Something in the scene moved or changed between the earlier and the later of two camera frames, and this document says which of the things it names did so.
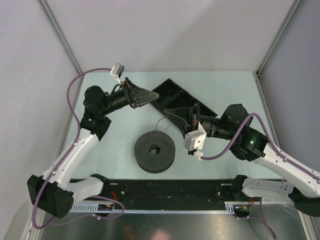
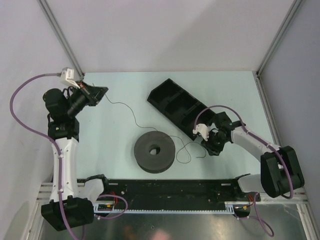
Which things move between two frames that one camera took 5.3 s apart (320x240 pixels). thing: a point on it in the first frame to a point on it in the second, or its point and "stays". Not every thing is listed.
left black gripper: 138,97 to 87,90
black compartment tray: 172,95 stays
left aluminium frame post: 60,34 stays
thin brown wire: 161,118 to 168,135
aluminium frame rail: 312,233 stays
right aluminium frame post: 296,5 stays
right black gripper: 177,115 to 212,149
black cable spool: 154,152 stays
